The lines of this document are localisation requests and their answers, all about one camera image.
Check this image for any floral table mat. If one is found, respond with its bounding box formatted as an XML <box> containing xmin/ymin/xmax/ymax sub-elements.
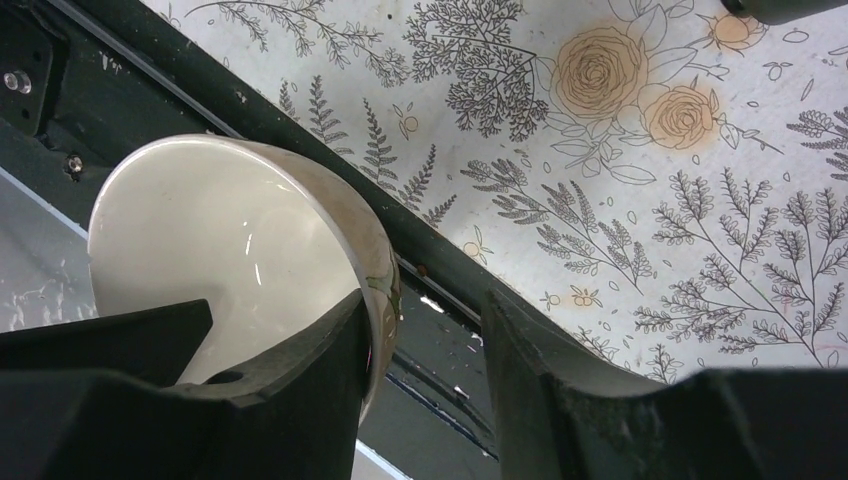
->
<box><xmin>149</xmin><ymin>0</ymin><xmax>847</xmax><ymax>383</ymax></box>

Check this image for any beige patterned bowl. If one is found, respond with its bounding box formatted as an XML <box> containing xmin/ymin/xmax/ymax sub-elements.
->
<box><xmin>87</xmin><ymin>134</ymin><xmax>401</xmax><ymax>412</ymax></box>

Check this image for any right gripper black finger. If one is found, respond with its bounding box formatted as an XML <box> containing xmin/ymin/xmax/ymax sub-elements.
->
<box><xmin>481</xmin><ymin>291</ymin><xmax>847</xmax><ymax>479</ymax></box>

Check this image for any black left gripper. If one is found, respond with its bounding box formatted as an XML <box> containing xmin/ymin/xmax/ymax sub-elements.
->
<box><xmin>1</xmin><ymin>291</ymin><xmax>368</xmax><ymax>479</ymax></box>

